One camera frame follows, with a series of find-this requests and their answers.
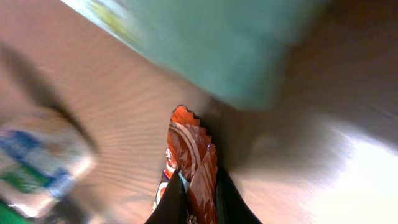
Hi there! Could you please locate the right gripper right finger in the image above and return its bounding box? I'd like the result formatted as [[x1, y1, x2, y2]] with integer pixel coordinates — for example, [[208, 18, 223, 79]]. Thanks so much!
[[215, 167, 262, 224]]

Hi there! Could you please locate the light blue wipes packet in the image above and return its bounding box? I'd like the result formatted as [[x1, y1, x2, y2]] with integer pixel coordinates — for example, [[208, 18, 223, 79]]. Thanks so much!
[[66, 0, 328, 110]]

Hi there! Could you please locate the red Top chocolate bar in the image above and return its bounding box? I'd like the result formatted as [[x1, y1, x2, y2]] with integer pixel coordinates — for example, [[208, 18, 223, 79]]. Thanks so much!
[[152, 105, 218, 224]]

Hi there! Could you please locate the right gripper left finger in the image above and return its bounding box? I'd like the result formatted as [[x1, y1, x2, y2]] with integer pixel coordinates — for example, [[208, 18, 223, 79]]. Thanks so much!
[[145, 170, 188, 224]]

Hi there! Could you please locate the green lid jar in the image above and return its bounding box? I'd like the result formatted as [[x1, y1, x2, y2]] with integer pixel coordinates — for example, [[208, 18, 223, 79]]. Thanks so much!
[[0, 108, 97, 224]]

